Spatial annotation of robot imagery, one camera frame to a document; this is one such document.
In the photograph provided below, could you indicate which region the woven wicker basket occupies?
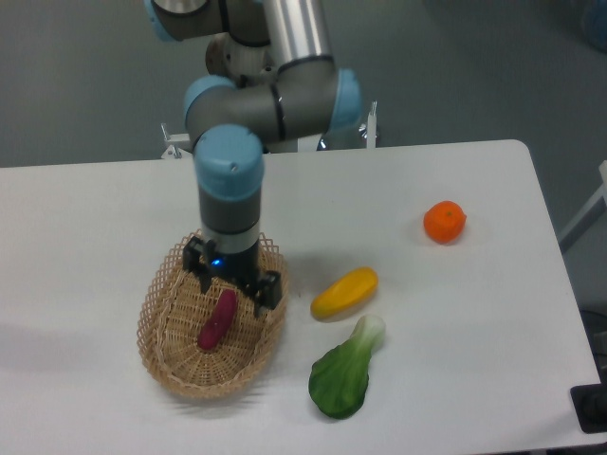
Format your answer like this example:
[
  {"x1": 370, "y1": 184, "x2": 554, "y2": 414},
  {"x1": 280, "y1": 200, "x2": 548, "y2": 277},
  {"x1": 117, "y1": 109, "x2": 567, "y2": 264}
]
[{"x1": 137, "y1": 231, "x2": 288, "y2": 399}]

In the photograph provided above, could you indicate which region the blue object top right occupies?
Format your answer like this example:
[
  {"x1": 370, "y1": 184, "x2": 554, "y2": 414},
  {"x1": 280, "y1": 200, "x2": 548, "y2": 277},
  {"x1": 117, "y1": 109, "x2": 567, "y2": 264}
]
[{"x1": 581, "y1": 0, "x2": 607, "y2": 51}]

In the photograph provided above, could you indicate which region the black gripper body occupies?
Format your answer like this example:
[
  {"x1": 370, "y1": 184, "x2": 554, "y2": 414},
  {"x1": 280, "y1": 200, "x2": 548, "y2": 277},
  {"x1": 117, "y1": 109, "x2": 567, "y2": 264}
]
[{"x1": 200, "y1": 238, "x2": 263, "y2": 296}]

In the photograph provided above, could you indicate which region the white frame at right edge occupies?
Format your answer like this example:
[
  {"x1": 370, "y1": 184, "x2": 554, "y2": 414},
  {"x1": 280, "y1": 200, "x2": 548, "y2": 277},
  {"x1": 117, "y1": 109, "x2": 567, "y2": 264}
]
[{"x1": 557, "y1": 161, "x2": 606, "y2": 254}]

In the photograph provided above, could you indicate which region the green bok choy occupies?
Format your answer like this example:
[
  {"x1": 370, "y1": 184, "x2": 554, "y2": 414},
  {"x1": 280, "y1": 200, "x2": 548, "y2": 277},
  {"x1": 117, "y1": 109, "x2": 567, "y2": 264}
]
[{"x1": 308, "y1": 315, "x2": 386, "y2": 420}]

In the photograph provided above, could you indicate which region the purple sweet potato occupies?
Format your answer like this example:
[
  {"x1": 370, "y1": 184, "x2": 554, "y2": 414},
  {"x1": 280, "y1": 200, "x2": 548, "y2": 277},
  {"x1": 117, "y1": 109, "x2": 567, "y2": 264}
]
[{"x1": 197, "y1": 289, "x2": 238, "y2": 351}]

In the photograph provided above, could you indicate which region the black box at table edge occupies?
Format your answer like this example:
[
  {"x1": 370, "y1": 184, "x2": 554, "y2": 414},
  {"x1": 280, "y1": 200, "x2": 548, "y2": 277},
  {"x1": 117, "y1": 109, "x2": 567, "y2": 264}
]
[{"x1": 570, "y1": 384, "x2": 607, "y2": 434}]

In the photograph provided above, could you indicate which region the orange tangerine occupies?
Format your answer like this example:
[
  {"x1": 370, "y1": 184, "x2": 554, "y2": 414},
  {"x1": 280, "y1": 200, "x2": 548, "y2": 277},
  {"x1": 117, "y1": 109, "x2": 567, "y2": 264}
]
[{"x1": 423, "y1": 200, "x2": 467, "y2": 244}]

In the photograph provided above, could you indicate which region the white metal mounting frame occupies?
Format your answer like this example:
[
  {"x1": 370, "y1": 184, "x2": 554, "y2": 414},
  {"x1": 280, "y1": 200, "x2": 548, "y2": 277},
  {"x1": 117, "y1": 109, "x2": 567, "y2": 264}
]
[{"x1": 160, "y1": 100, "x2": 380, "y2": 160}]

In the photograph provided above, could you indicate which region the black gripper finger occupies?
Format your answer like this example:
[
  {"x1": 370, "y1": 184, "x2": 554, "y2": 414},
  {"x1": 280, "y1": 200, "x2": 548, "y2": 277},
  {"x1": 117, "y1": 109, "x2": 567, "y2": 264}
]
[
  {"x1": 246, "y1": 270, "x2": 283, "y2": 317},
  {"x1": 182, "y1": 236, "x2": 214, "y2": 293}
]

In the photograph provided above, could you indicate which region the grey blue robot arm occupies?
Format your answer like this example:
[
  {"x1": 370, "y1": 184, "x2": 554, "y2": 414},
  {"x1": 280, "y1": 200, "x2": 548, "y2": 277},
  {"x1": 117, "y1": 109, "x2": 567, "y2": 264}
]
[{"x1": 145, "y1": 1, "x2": 362, "y2": 312}]

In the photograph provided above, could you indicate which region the yellow mango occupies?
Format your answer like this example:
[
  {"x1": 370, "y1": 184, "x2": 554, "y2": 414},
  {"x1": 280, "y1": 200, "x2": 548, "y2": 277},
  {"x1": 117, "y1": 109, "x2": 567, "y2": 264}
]
[{"x1": 310, "y1": 266, "x2": 378, "y2": 319}]

